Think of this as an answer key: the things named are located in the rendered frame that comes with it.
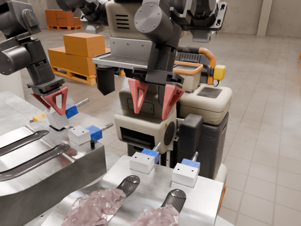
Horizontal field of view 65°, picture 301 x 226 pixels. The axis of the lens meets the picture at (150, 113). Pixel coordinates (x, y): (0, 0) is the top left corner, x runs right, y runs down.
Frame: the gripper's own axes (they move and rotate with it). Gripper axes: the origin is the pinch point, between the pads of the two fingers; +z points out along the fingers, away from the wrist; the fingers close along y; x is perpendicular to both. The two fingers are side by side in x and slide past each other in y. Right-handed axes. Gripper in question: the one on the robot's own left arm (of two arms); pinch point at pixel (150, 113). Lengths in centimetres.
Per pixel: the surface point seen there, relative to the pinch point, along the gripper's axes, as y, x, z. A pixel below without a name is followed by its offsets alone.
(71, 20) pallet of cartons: -799, 713, -290
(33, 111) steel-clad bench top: -63, 21, 11
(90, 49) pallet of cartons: -228, 231, -65
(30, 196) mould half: -16.6, -13.1, 21.7
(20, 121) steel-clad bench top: -60, 14, 15
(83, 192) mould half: -5.8, -10.4, 17.7
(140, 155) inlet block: -2.0, 4.0, 10.9
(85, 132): -17.3, 0.6, 8.6
